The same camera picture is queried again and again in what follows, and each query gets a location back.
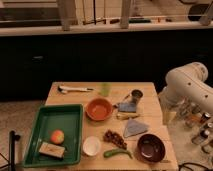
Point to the dark brown bowl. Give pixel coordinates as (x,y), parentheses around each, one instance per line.
(151,148)

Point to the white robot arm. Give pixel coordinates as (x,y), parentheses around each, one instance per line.
(186,82)

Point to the green translucent cup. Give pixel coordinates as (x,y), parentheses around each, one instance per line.
(105,89)

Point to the orange bowl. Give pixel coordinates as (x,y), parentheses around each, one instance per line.
(99,109)

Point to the dark metal cup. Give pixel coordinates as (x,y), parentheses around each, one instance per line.
(136,96)

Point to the blue rectangular sponge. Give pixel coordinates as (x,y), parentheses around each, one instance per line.
(127,107)

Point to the yellow banana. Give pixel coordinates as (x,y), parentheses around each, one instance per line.
(124,116)

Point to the grey triangular cloth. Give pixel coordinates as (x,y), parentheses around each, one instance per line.
(134,127)

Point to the brown grape bunch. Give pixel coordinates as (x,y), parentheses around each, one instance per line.
(115,138)

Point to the green plastic tray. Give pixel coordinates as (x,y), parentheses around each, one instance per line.
(67,118)

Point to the small white bowl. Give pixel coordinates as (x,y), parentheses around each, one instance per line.
(91,146)

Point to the green cucumber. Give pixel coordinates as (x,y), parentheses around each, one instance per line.
(113,152)

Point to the red yellow apple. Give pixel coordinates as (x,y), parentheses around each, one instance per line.
(57,137)

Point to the brown rectangular sponge block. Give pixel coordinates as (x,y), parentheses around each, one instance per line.
(52,150)

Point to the black tripod stand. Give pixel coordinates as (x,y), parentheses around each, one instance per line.
(10,161)

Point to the white handled utensil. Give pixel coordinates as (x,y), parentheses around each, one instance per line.
(67,89)

